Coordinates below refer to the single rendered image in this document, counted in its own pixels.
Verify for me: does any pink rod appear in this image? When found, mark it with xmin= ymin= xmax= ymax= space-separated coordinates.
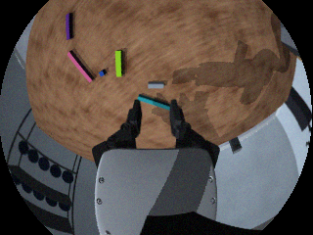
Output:
xmin=67 ymin=50 xmax=94 ymax=82

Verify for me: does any turquoise rod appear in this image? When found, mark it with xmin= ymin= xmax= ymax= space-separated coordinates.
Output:
xmin=138 ymin=94 xmax=170 ymax=110

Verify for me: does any lime green rod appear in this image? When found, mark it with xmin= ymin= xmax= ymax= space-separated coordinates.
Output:
xmin=115 ymin=50 xmax=123 ymax=76

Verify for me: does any purple rod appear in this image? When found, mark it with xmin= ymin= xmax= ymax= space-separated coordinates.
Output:
xmin=66 ymin=13 xmax=73 ymax=40

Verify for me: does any small blue cube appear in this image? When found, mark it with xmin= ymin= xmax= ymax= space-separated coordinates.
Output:
xmin=99 ymin=70 xmax=106 ymax=76

